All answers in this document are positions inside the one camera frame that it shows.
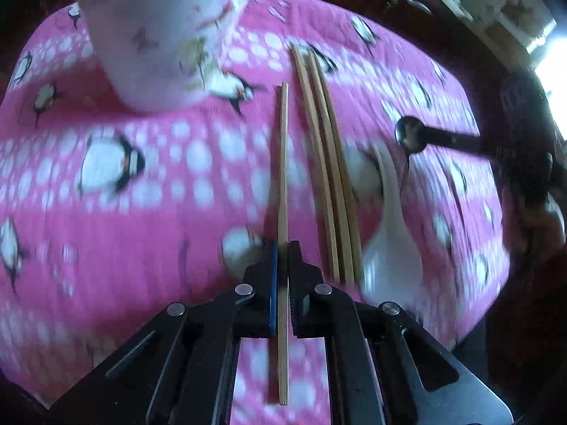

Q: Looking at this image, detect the bundle of wooden chopsticks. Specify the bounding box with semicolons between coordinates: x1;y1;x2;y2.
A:
288;43;365;285

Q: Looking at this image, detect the metal spoon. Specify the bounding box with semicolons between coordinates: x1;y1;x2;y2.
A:
394;116;490;158

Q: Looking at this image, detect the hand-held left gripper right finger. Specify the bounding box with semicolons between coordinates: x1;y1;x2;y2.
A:
287;240;515;425

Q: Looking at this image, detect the single wooden chopstick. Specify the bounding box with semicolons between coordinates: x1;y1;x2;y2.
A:
275;82;291;407

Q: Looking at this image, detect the white ceramic soup spoon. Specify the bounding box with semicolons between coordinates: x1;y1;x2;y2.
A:
361;146;423;308

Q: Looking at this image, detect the person's right hand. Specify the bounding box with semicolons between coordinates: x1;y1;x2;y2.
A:
509;195;567;271

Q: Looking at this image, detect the white floral utensil holder cup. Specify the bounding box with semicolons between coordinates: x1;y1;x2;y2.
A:
73;0;266;111

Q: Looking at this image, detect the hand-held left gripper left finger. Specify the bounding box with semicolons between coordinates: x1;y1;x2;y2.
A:
49;240;281;425

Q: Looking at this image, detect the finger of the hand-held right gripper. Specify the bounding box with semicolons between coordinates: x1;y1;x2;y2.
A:
498;73;548;136
496;148;559;206

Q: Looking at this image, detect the pink penguin printed tablecloth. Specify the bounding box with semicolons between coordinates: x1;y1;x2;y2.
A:
0;0;515;425

